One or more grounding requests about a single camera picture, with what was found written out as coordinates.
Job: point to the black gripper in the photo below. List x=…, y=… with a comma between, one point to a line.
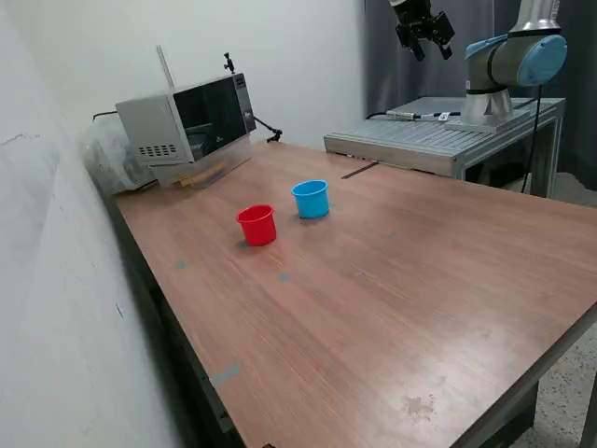
x=412, y=16

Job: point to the silver blue UR5e robot arm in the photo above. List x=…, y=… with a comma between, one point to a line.
x=517, y=51

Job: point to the dark grey curtain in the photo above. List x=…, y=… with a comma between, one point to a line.
x=387, y=79

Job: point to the white warning tag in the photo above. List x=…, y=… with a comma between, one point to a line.
x=445, y=116

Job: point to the aluminium profile robot stand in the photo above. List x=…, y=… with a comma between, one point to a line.
x=401, y=140

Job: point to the thin black strip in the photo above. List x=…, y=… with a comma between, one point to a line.
x=359, y=170

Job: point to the blue plastic cup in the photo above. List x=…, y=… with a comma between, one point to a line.
x=310, y=205

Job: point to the red plastic cup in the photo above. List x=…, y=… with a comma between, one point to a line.
x=256, y=231

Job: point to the thin white rod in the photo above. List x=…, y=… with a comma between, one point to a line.
x=165, y=67

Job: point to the silver microwave oven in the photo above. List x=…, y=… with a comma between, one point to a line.
x=154, y=126

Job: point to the clear plastic bag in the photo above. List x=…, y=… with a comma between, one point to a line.
x=107, y=158

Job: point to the large grey tape strip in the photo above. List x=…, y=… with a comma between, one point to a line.
x=224, y=375

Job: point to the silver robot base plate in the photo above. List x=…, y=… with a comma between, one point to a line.
x=454, y=125

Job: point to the small black camera mount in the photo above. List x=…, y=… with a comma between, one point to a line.
x=229, y=63

